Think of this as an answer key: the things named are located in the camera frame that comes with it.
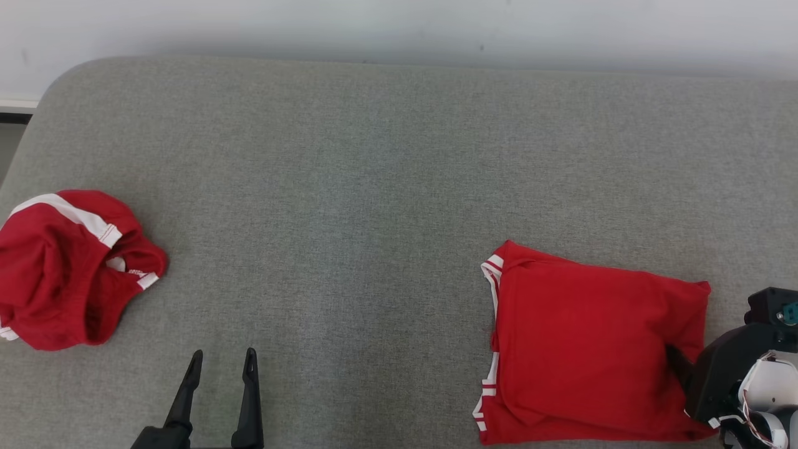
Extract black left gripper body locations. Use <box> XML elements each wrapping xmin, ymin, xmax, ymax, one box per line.
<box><xmin>131</xmin><ymin>425</ymin><xmax>191</xmax><ymax>449</ymax></box>

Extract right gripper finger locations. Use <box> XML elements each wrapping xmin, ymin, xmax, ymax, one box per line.
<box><xmin>665</xmin><ymin>344</ymin><xmax>696</xmax><ymax>391</ymax></box>

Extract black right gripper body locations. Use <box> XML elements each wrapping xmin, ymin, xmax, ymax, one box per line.
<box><xmin>685</xmin><ymin>324</ymin><xmax>798</xmax><ymax>428</ymax></box>

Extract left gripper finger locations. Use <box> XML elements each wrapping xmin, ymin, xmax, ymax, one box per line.
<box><xmin>231</xmin><ymin>348</ymin><xmax>265</xmax><ymax>449</ymax></box>
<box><xmin>163</xmin><ymin>350</ymin><xmax>204</xmax><ymax>437</ymax></box>

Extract red white basketball jersey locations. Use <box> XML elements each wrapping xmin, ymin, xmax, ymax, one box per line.
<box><xmin>472</xmin><ymin>240</ymin><xmax>719</xmax><ymax>446</ymax></box>

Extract red shorts with white stripe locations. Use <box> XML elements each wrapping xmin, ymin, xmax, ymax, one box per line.
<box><xmin>0</xmin><ymin>190</ymin><xmax>168</xmax><ymax>352</ymax></box>

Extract thin red white cable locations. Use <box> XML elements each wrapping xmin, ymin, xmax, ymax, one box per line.
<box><xmin>741</xmin><ymin>352</ymin><xmax>784</xmax><ymax>448</ymax></box>

